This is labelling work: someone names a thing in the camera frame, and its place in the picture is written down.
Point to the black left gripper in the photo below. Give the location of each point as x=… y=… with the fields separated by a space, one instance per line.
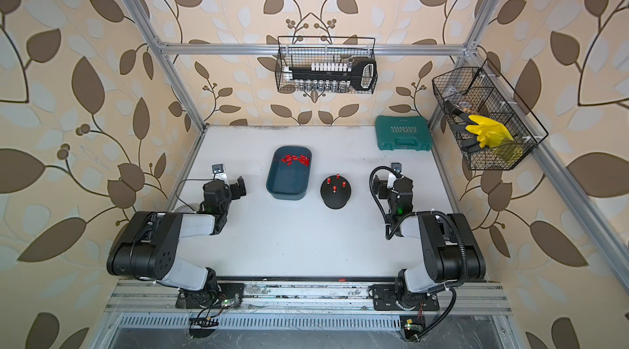
x=234 y=193

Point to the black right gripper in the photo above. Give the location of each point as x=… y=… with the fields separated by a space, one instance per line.
x=383 y=185

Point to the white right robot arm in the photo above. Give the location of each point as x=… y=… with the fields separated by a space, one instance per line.
x=450 y=253

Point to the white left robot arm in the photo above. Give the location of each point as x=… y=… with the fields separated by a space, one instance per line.
x=147 y=247

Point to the black dome screw fixture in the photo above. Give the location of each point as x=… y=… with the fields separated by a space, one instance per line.
x=339 y=199

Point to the dark teal plastic tray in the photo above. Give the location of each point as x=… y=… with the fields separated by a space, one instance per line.
x=288 y=183

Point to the green plastic tool case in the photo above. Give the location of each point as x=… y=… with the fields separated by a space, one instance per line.
x=403 y=133

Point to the black pliers in basket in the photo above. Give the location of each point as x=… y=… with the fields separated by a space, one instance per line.
x=468 y=140

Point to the black socket set holder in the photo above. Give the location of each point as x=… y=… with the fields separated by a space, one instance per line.
x=358 y=75

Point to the yellow rubber glove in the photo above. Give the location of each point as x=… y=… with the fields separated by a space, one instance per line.
x=491 y=133

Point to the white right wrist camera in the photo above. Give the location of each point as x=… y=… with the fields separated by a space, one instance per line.
x=395 y=173

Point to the black wire basket right wall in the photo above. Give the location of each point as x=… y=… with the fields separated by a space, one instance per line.
x=475 y=91

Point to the black wire basket wall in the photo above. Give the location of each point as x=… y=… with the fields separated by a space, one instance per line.
x=299 y=50
x=475 y=91

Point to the black wire basket back wall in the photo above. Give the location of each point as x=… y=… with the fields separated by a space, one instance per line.
x=299 y=50

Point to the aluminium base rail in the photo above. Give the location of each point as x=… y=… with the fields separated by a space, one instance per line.
x=300 y=305

